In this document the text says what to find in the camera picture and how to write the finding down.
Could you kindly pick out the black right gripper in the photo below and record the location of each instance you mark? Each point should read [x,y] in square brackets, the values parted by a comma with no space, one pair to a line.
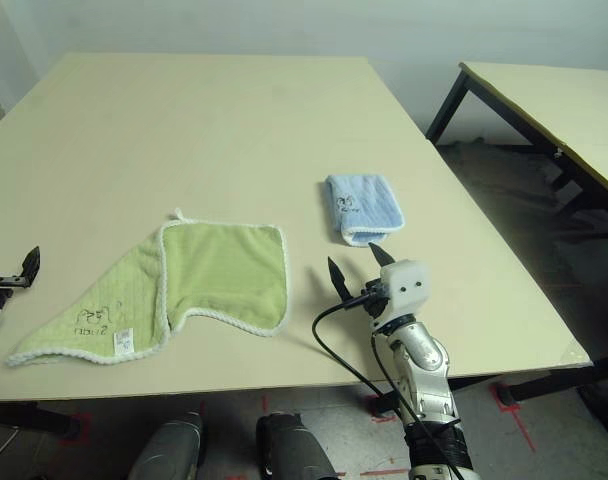
[376,300]

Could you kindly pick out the grey robot left leg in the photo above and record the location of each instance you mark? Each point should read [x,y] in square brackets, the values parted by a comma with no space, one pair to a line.
[169,450]

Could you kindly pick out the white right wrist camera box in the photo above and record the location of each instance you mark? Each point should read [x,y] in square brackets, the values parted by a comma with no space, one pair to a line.
[406,280]

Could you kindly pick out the grey robot right leg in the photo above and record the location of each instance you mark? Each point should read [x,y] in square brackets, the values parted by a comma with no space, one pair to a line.
[294,450]

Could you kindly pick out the grey robot leg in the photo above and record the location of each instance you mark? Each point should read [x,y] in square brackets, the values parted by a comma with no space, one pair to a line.
[169,450]
[294,450]

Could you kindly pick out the green towel with white trim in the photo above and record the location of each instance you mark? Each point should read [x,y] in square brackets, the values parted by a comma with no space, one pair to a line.
[219,270]

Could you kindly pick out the side table with black legs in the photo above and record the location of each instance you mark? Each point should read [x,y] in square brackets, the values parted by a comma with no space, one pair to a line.
[559,100]

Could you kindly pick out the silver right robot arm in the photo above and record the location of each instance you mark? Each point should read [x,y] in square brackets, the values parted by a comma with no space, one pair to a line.
[424,350]

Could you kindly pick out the folded blue towel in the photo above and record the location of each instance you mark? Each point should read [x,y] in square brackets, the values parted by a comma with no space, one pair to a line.
[364,205]

